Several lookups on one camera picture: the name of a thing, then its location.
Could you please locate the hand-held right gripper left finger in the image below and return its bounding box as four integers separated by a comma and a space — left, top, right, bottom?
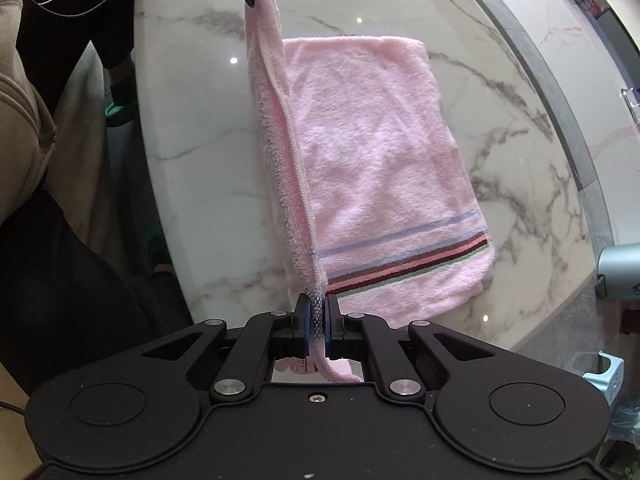
140, 294, 312, 403

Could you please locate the person's beige sweater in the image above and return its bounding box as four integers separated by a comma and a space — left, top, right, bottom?
0, 0, 58, 221

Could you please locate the pink towel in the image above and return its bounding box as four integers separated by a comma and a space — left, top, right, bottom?
243, 0, 496, 383

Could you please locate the person's leg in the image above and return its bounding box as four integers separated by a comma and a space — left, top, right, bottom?
0, 190, 196, 396
100, 47, 137, 106

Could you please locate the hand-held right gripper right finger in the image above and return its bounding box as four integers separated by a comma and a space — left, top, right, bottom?
325, 294, 496, 403

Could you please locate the green shoe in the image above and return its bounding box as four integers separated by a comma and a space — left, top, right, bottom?
144, 234, 178, 277
104, 100, 140, 130

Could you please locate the grey metal trash can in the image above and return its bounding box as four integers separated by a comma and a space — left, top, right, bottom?
595, 242, 640, 306

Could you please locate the light blue plastic bracket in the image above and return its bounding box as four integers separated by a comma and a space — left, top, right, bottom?
570, 352, 626, 408

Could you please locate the person's right leg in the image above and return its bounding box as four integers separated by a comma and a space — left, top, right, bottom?
0, 190, 196, 396

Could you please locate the person's left leg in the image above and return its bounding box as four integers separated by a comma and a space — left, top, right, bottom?
100, 47, 137, 106

